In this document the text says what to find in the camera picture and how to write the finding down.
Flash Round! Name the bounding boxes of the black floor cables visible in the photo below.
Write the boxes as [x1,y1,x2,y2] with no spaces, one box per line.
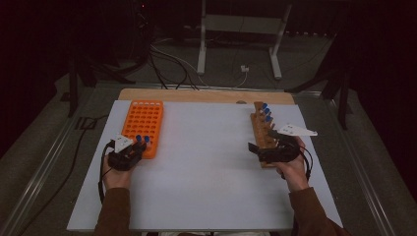
[148,42,201,90]

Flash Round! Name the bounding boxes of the person's right hand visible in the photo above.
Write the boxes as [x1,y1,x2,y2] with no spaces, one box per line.
[273,137,311,193]

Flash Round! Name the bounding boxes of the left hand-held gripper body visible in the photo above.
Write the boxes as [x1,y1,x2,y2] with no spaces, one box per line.
[107,133,142,171]

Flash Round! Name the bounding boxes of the white metal stand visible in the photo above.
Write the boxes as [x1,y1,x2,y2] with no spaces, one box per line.
[196,0,293,81]

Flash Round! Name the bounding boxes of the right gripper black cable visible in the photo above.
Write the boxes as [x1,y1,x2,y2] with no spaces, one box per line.
[296,144,315,181]

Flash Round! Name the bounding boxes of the dark equipment stand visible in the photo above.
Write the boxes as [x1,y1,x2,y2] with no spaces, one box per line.
[130,0,155,62]

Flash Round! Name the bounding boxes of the black metal stand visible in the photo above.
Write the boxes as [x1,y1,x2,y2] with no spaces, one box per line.
[284,32,353,131]
[67,53,136,118]

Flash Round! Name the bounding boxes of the metal floor rail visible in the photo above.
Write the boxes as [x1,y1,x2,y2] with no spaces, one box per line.
[0,88,96,236]
[323,97,396,236]

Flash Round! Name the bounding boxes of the white plug with cable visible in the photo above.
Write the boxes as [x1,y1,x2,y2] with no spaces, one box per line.
[233,64,251,89]

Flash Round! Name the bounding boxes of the white table mat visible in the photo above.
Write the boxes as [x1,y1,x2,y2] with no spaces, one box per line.
[66,99,343,232]

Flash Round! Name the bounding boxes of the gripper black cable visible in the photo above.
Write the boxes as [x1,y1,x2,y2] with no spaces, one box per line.
[296,144,315,181]
[97,141,116,205]

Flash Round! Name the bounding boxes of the wooden tube rack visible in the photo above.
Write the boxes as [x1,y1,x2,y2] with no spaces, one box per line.
[250,101,283,169]

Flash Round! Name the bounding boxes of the orange plastic tube rack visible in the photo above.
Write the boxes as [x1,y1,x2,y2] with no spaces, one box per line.
[116,99,164,160]

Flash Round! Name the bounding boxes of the long black floor cable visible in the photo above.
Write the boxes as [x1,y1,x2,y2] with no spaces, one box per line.
[16,114,110,235]

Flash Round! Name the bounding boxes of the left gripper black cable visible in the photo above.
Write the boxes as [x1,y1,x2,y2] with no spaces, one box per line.
[97,141,116,205]

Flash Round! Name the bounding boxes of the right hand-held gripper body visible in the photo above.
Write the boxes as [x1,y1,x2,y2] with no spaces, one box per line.
[259,123,319,164]

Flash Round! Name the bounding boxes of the person's left hand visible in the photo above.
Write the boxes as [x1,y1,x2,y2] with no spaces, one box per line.
[101,155,133,191]

